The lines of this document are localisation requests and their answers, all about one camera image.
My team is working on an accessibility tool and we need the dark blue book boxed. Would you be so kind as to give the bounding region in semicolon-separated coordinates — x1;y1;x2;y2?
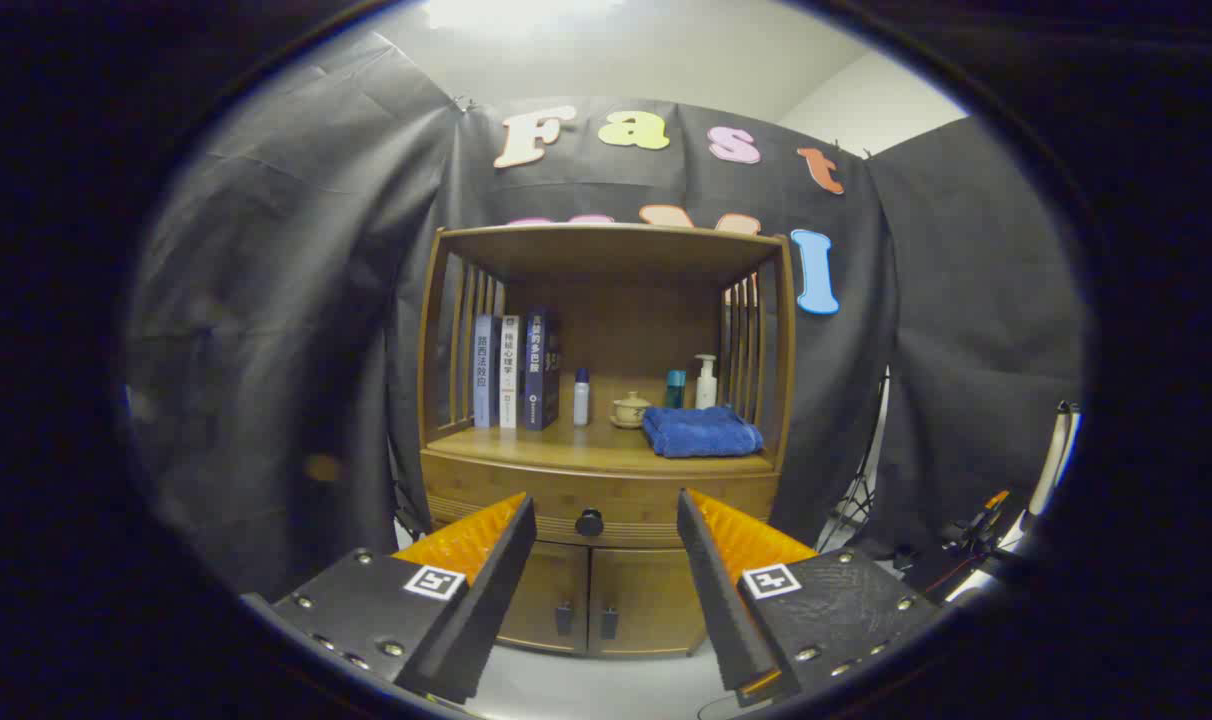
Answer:
522;306;562;431

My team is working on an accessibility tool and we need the wooden countertop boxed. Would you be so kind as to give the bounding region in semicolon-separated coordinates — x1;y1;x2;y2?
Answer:
426;415;775;476

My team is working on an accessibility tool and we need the wooden cabinet door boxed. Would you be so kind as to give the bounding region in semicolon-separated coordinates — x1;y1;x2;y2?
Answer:
496;540;591;656
589;546;709;658

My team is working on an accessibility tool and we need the black backdrop cloth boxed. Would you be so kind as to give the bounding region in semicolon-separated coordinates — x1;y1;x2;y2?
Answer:
126;30;1087;601

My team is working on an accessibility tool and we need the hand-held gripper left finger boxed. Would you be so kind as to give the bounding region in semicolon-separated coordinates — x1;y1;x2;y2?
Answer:
266;492;538;706

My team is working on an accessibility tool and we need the white pole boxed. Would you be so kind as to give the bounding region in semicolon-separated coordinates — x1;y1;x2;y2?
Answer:
1026;400;1082;521

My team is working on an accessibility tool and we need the black and orange gripper device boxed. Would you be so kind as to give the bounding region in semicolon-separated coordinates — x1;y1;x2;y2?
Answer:
901;488;1029;603

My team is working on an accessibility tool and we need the wooden cabinet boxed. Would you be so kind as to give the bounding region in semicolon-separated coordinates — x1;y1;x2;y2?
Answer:
416;224;797;659

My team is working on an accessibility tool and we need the light blue book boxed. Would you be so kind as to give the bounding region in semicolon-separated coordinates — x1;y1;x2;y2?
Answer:
473;314;498;429

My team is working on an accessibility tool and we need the wooden drawer with black knob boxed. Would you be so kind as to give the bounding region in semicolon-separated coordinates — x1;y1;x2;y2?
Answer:
421;452;779;549

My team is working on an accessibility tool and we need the folded blue towel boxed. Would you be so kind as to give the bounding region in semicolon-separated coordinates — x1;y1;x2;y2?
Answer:
642;404;765;459

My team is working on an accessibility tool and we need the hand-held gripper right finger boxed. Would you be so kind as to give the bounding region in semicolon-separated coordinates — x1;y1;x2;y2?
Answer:
676;488;952;706

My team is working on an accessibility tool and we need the white book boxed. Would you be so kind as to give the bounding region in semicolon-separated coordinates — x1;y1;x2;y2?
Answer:
498;315;521;430

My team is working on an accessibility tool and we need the black tripod stand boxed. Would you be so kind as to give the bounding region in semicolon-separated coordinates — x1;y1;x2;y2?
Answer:
824;370;892;553

